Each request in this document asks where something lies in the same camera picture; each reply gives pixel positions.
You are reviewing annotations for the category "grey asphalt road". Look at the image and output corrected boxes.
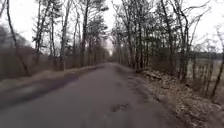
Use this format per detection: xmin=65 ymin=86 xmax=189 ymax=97
xmin=0 ymin=62 xmax=188 ymax=128

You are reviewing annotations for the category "pale open field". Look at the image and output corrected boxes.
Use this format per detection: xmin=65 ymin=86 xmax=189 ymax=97
xmin=186 ymin=59 xmax=224 ymax=84

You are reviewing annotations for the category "dry grass verge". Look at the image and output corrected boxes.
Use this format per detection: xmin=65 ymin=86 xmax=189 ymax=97
xmin=0 ymin=64 xmax=101 ymax=94

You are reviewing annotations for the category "row of bare trees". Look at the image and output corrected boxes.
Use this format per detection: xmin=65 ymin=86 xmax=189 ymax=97
xmin=0 ymin=0 xmax=111 ymax=78
xmin=110 ymin=0 xmax=224 ymax=101

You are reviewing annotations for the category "leaf-covered verge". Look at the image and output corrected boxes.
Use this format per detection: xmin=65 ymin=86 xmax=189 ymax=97
xmin=114 ymin=63 xmax=224 ymax=128

